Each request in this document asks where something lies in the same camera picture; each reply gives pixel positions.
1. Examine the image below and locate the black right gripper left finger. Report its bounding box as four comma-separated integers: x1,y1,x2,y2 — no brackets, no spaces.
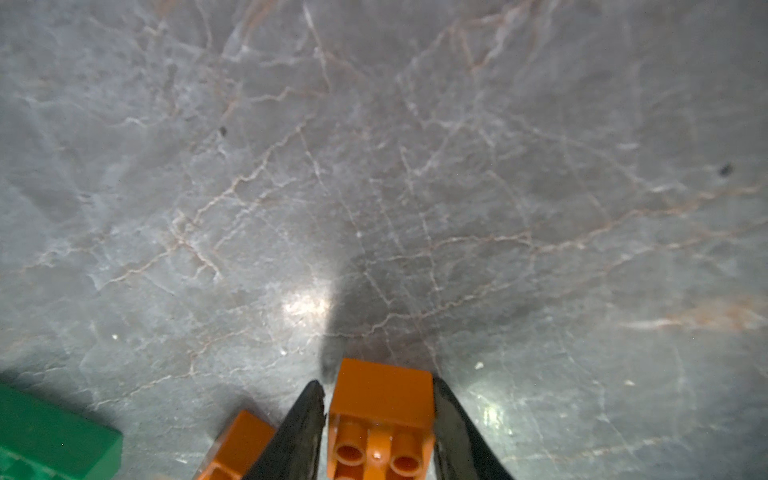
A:
242,380,325,480

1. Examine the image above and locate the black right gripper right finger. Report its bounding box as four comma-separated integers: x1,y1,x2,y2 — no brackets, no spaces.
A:
433,376,514,480

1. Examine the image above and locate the orange lego brick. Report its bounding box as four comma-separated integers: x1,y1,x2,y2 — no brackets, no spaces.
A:
327,358,435,479
195,410,276,480

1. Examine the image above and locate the green long lego brick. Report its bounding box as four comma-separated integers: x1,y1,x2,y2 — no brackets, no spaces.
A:
1,384,123,480

